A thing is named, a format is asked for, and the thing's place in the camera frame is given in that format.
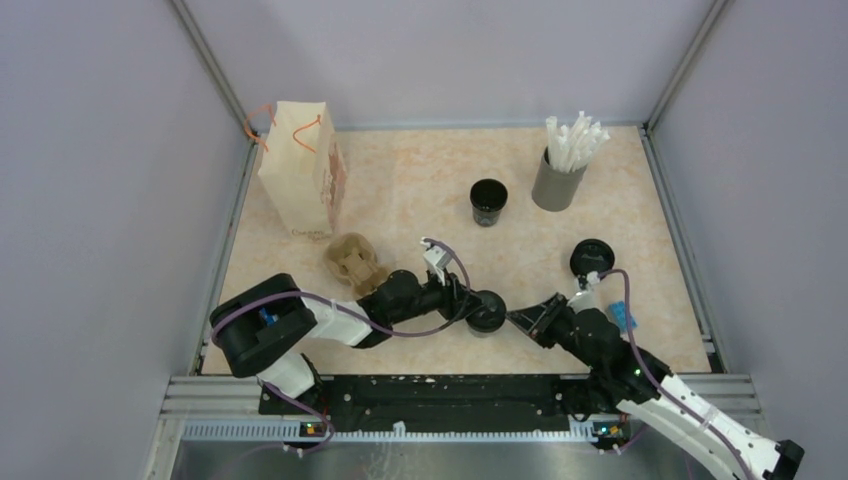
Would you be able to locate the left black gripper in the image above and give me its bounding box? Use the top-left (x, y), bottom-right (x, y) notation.
top-left (391, 267), bottom-right (485, 326)

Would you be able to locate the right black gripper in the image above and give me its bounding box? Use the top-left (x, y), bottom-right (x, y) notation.
top-left (505, 292), bottom-right (603, 372)

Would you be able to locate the black cup lid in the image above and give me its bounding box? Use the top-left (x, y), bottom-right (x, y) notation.
top-left (465, 290), bottom-right (507, 328)

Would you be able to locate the beige paper takeout bag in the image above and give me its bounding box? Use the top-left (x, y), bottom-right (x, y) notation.
top-left (244, 101), bottom-right (347, 240)

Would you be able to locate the single black coffee cup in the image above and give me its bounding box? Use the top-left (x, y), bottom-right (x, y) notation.
top-left (468, 323), bottom-right (502, 338)

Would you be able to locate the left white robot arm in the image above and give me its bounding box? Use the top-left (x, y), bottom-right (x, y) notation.
top-left (208, 270), bottom-right (485, 414)

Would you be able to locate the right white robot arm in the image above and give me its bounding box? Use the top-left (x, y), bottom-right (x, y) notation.
top-left (506, 294), bottom-right (805, 479)

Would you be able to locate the blue toy block right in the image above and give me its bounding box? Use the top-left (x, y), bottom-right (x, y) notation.
top-left (607, 301), bottom-right (638, 335)

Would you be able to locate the blue toy block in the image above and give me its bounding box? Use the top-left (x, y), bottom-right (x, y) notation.
top-left (259, 308), bottom-right (277, 326)
top-left (607, 301), bottom-right (638, 335)

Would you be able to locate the stack of black lids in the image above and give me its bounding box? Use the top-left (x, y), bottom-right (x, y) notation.
top-left (569, 238), bottom-right (616, 277)

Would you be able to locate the stack of black cups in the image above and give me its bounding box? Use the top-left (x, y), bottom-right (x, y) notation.
top-left (469, 178), bottom-right (508, 227)

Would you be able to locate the brown pulp cup carrier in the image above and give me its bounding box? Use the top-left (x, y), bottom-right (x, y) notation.
top-left (323, 232), bottom-right (390, 299)

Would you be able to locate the grey cylindrical straw holder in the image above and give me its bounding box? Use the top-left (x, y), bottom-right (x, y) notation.
top-left (531, 149), bottom-right (587, 212)

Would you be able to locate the bundle of white straws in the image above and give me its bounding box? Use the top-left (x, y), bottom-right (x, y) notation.
top-left (545, 111), bottom-right (611, 173)

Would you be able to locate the blue toy block left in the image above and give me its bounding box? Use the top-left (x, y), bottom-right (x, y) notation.
top-left (259, 308), bottom-right (277, 326)

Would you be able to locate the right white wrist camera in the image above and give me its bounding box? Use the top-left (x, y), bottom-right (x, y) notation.
top-left (567, 271), bottom-right (601, 313)

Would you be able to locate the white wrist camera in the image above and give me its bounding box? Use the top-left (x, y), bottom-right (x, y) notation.
top-left (421, 238), bottom-right (453, 285)
top-left (567, 271), bottom-right (601, 313)

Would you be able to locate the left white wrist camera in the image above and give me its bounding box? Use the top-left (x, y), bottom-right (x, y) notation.
top-left (421, 238), bottom-right (453, 285)

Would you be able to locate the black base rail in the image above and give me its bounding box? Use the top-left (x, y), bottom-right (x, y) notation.
top-left (317, 373), bottom-right (598, 436)

